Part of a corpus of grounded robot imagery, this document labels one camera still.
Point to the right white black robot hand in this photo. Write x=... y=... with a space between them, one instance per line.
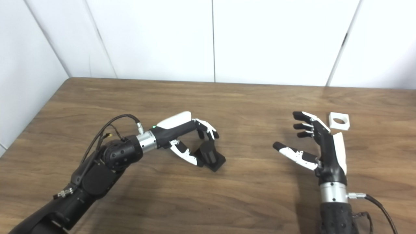
x=331 y=162

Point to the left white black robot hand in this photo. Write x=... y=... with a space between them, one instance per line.
x=174 y=125

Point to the white square piece with hole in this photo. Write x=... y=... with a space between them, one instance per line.
x=345 y=126

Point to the black peg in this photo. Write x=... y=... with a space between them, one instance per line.
x=209 y=154

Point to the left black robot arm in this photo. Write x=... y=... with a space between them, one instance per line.
x=120 y=154

